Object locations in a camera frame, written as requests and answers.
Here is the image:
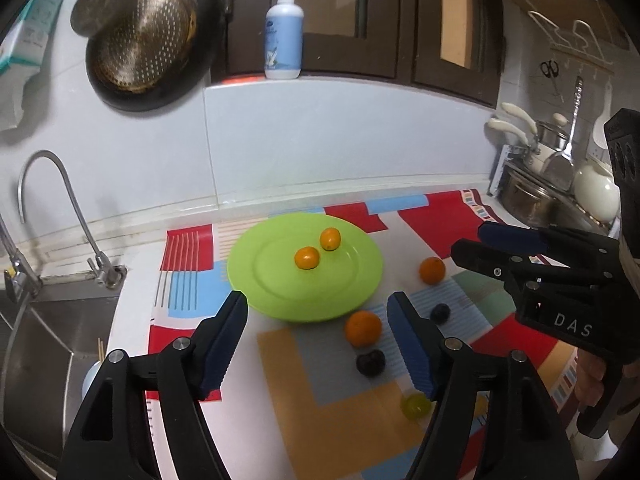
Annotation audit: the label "dark plum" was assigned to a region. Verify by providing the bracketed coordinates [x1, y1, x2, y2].
[356, 349, 386, 378]
[430, 302, 451, 325]

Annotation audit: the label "large orange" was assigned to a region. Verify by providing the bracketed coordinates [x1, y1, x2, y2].
[419, 257, 447, 286]
[344, 311, 383, 349]

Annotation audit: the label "green fruit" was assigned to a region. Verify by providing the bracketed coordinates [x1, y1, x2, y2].
[400, 392, 433, 420]

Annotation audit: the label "small orange kumquat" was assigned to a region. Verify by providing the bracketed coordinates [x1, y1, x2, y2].
[320, 228, 342, 252]
[294, 246, 320, 270]

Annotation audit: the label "person's right hand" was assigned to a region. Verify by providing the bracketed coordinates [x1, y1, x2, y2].
[574, 346, 640, 418]

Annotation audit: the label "stainless steel pot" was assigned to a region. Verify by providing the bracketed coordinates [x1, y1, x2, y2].
[498, 167, 558, 228]

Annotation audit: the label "metal spatula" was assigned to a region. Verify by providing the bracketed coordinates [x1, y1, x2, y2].
[541, 75, 584, 192]

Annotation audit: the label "white ceramic teapot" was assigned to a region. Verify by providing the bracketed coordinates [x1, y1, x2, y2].
[574, 156, 620, 223]

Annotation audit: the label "stainless steel sink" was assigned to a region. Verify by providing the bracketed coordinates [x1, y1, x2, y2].
[1, 282, 120, 478]

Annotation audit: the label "white rice spoon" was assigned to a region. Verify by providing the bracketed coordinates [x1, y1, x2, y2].
[591, 80, 613, 151]

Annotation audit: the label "thin gooseneck faucet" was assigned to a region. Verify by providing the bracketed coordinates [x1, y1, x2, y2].
[16, 148, 126, 290]

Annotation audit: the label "black scissors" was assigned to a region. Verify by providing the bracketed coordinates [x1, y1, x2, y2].
[539, 60, 561, 96]

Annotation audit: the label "large chrome faucet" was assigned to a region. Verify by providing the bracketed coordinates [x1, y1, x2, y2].
[0, 217, 42, 304]

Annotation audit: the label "colourful patterned tablecloth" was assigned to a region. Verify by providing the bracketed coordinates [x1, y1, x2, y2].
[149, 188, 576, 479]

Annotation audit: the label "wooden cutting board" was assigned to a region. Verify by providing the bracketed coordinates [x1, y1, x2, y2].
[511, 0, 630, 51]

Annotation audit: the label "green plate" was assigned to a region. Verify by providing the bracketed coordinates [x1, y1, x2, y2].
[227, 212, 383, 323]

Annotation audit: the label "white blue soap bottle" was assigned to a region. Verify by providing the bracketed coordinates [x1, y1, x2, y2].
[264, 0, 305, 80]

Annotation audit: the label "brass colander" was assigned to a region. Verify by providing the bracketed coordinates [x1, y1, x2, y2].
[91, 0, 196, 94]

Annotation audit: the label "teal white box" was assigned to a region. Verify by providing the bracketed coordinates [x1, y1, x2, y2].
[1, 0, 63, 81]

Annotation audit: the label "small brass ladle pot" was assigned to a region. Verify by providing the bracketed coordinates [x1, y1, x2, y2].
[70, 0, 137, 38]

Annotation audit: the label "white handled saucepan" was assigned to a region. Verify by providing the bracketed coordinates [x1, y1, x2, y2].
[486, 102, 554, 174]

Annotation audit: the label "white wire rack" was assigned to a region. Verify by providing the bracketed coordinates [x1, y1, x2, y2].
[527, 10, 614, 75]

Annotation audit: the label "dark wooden window frame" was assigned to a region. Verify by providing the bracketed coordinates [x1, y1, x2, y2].
[210, 0, 503, 107]

